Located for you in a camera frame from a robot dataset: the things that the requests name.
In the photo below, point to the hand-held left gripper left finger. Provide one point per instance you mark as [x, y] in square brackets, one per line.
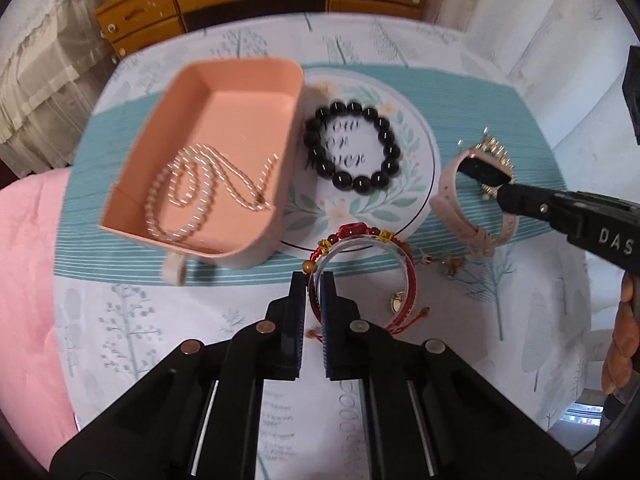
[300, 320]

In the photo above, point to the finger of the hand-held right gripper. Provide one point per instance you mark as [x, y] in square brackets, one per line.
[530, 202]

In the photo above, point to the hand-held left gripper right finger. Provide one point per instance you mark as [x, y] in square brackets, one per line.
[327, 320]

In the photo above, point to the gold crown hair comb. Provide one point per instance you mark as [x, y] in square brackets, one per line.
[495, 152]

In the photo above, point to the clear bangle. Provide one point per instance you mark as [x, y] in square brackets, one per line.
[345, 249]

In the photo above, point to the pink watch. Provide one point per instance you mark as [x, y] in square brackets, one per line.
[445, 185]

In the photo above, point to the small gold earrings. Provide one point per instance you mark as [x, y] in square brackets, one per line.
[452, 264]

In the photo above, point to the pink jewelry box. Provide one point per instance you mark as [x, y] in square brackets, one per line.
[240, 110]

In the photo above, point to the person's right hand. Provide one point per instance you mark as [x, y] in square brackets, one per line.
[620, 350]

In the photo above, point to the white leaf print curtain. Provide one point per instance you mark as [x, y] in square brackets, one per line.
[550, 35]

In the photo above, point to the pink blanket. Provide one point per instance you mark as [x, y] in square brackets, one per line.
[25, 285]

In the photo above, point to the lace covered furniture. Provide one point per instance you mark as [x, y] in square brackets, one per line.
[50, 60]

